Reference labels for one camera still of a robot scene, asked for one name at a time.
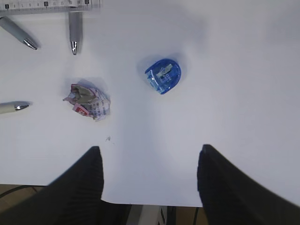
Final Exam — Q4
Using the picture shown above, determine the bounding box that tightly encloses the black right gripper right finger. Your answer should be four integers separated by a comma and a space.
197, 144, 300, 225

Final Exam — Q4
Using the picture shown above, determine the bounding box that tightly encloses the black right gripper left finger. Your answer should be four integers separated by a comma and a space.
0, 146, 104, 225

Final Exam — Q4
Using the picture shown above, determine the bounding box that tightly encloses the large paper ball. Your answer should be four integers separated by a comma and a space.
63, 79, 111, 122

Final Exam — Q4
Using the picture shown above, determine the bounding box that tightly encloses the cream white pen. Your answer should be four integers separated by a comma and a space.
0, 102, 30, 114

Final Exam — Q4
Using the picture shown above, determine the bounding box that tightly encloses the blue pencil sharpener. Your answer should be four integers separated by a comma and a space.
145, 59, 181, 95

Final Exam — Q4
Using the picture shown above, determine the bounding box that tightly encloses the grey white pen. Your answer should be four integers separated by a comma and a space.
68, 11, 83, 55

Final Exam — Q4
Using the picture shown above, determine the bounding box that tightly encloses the teal white pen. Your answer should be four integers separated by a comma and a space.
0, 17, 38, 50

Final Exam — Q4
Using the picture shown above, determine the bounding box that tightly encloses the clear plastic ruler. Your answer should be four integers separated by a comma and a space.
0, 0, 102, 16

